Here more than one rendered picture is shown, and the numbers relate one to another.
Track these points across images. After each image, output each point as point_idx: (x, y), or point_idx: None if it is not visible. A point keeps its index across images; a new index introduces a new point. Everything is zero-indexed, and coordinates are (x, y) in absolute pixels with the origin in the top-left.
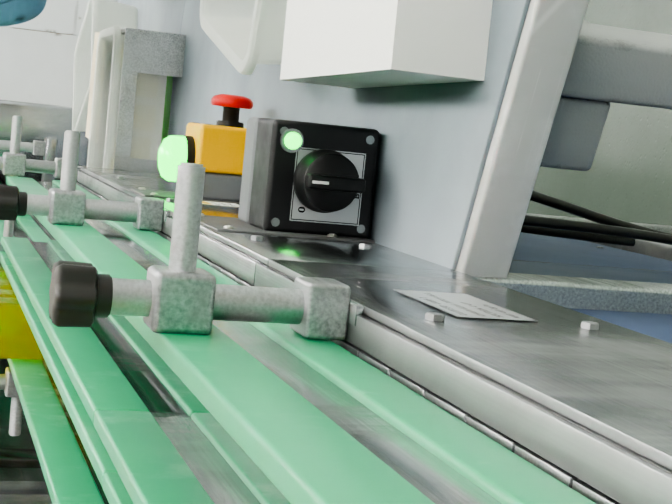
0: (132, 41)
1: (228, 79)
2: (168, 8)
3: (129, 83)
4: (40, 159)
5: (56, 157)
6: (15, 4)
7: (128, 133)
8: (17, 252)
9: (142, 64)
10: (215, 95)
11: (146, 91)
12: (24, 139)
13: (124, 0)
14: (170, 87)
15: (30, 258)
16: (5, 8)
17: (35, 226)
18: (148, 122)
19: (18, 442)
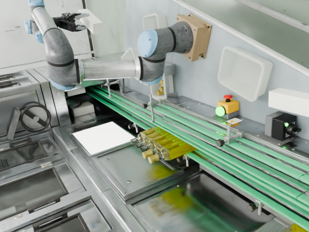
0: (166, 69)
1: (206, 81)
2: None
3: (167, 78)
4: (111, 80)
5: (123, 83)
6: (160, 78)
7: (168, 88)
8: (171, 128)
9: (168, 73)
10: (225, 96)
11: (170, 78)
12: None
13: (129, 43)
14: (174, 76)
15: (177, 130)
16: (158, 79)
17: (135, 105)
18: (171, 84)
19: (173, 160)
